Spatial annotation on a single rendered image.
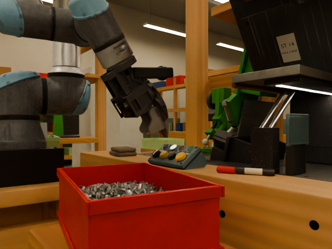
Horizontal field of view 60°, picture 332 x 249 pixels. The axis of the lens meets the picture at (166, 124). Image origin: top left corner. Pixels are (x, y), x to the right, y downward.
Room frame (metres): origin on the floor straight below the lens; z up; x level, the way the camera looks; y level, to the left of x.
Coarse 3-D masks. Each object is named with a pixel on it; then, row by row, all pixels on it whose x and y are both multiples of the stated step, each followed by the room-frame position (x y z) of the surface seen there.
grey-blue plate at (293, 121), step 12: (288, 120) 0.65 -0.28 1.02; (300, 120) 0.68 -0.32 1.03; (288, 132) 0.65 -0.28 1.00; (300, 132) 0.68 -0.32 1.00; (288, 144) 0.65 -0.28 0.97; (300, 144) 0.67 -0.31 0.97; (288, 156) 0.66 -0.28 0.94; (300, 156) 0.67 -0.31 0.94; (288, 168) 0.66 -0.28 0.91; (300, 168) 0.67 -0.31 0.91
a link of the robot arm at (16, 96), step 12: (12, 72) 0.82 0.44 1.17; (24, 72) 0.83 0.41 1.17; (36, 72) 0.87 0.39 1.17; (0, 84) 0.82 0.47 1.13; (12, 84) 0.82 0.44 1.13; (24, 84) 0.83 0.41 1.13; (36, 84) 0.85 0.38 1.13; (0, 96) 0.82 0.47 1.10; (12, 96) 0.82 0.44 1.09; (24, 96) 0.83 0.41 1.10; (36, 96) 0.84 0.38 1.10; (0, 108) 0.82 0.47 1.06; (12, 108) 0.82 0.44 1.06; (24, 108) 0.83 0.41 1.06; (36, 108) 0.86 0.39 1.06
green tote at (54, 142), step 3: (48, 135) 1.63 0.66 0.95; (54, 135) 1.47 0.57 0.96; (45, 138) 1.25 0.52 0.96; (48, 138) 1.25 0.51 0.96; (51, 138) 1.26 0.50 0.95; (54, 138) 1.26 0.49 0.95; (57, 138) 1.27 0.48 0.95; (60, 138) 1.27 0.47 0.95; (48, 141) 1.25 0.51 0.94; (51, 141) 1.26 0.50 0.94; (54, 141) 1.27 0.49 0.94; (57, 141) 1.27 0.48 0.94; (48, 144) 1.25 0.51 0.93; (51, 144) 1.26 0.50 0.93; (54, 144) 1.27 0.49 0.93; (57, 144) 1.27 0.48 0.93; (57, 147) 1.27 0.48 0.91
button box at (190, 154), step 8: (168, 144) 0.86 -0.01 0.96; (168, 152) 0.82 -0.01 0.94; (176, 152) 0.80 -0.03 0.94; (184, 152) 0.77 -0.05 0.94; (192, 152) 0.76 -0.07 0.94; (200, 152) 0.77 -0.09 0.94; (152, 160) 0.82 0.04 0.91; (160, 160) 0.80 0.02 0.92; (168, 160) 0.78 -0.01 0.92; (184, 160) 0.74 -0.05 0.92; (192, 160) 0.75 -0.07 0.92; (200, 160) 0.77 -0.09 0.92; (184, 168) 0.73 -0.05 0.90; (192, 168) 0.75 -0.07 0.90
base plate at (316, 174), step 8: (152, 152) 1.20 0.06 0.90; (208, 160) 0.93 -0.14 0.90; (216, 160) 0.93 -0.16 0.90; (280, 160) 0.93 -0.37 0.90; (280, 168) 0.75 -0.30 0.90; (312, 168) 0.75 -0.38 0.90; (320, 168) 0.75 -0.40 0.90; (328, 168) 0.75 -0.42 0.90; (296, 176) 0.64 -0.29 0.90; (304, 176) 0.64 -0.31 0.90; (312, 176) 0.64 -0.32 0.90; (320, 176) 0.64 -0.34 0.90; (328, 176) 0.64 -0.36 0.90
